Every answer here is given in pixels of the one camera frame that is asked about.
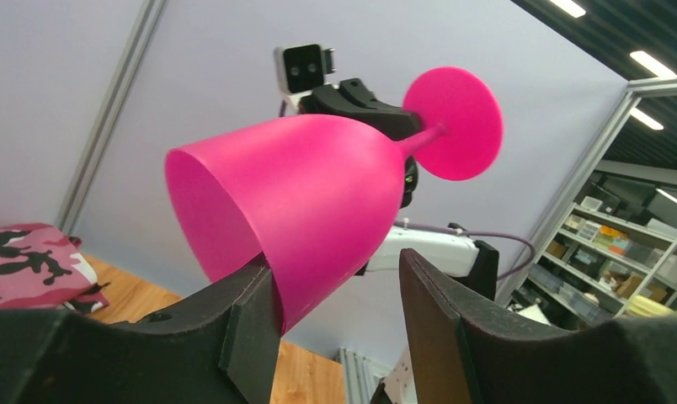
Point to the metal storage shelf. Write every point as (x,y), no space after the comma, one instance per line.
(615,245)

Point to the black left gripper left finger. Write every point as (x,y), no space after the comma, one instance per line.
(219,345)

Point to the pink camouflage folded cloth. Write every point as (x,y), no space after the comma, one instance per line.
(41,267)

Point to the pink plastic wine glass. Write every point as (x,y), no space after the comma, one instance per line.
(316,194)

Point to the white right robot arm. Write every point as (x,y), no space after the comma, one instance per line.
(472,263)

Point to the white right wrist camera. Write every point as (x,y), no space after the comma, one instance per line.
(300,69)

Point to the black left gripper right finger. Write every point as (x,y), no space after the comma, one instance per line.
(466,349)

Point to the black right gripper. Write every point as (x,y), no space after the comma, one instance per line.
(352,99)

